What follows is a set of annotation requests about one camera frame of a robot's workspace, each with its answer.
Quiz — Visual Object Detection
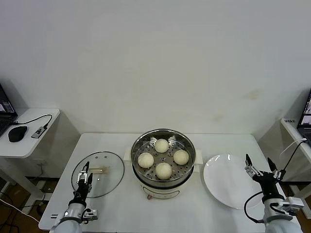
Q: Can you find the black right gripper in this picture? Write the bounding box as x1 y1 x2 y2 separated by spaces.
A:
244 153 287 199

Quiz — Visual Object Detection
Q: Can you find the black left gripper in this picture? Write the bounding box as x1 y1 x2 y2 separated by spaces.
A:
74 161 94 199

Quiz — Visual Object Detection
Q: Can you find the round glass pot lid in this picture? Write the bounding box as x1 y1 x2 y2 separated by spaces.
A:
70 151 125 199

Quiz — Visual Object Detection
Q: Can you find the white steamed baozi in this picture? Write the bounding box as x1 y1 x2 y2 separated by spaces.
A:
138 152 155 169
173 150 190 166
155 162 173 180
155 138 169 153

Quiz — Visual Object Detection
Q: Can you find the stainless steel steamer basket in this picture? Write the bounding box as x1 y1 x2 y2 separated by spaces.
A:
123 128 203 185

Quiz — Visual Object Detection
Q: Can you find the round white plate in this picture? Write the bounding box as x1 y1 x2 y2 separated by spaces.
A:
203 153 264 210

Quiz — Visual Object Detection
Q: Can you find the grey usb hub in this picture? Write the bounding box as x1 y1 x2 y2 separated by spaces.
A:
31 126 48 140

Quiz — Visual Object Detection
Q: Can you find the white side table with mouse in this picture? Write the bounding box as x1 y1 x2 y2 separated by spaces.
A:
0 108 81 195

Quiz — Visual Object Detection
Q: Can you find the black laptop with pink windows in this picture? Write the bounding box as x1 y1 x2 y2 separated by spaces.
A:
296 87 311 144

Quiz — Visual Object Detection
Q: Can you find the cream electric cooking pot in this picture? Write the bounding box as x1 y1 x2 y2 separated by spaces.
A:
131 167 195 201

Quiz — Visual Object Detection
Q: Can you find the black computer mouse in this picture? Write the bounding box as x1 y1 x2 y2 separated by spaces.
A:
8 126 28 143

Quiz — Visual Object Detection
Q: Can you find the black laptop beside mouse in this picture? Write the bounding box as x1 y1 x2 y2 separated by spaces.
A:
0 83 19 136

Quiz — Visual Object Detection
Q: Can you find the black cable with power adapter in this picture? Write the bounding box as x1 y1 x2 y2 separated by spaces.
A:
283 140 306 170

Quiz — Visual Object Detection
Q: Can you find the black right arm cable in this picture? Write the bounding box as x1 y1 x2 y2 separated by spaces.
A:
243 191 265 224

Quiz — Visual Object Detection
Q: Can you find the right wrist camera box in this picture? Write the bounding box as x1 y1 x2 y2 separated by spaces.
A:
281 196 305 216

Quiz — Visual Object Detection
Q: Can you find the white laptop cable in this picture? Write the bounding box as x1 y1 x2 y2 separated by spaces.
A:
280 137 307 157

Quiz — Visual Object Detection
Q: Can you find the black usb hub cable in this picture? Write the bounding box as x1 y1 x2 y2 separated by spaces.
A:
9 115 53 128

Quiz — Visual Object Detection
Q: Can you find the white floor cable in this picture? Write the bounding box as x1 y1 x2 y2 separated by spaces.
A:
0 199 39 223

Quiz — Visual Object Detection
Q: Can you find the black floor cable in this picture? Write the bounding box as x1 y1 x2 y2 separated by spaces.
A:
0 191 47 233

